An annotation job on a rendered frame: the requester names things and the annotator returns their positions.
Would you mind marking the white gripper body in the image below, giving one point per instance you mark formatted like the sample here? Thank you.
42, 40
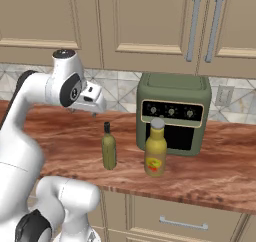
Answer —
90, 105

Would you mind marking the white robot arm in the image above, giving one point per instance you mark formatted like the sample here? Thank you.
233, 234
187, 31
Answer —
20, 146

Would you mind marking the green wine bottle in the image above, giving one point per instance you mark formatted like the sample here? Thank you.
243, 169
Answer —
109, 152

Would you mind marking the yellow juice bottle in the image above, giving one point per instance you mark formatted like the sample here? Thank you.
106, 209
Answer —
155, 152

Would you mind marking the green countertop oven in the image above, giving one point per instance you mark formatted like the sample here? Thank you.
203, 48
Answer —
173, 92

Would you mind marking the beige base cupboard door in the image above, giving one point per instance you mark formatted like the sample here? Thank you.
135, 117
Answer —
115, 216

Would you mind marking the beige drawer front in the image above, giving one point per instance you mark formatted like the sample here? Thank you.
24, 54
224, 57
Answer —
186, 219

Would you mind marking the beige wall cupboard door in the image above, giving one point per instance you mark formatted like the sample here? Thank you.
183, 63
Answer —
150, 19
40, 16
238, 22

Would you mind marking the grey wall socket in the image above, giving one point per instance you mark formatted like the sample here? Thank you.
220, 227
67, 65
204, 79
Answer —
224, 95

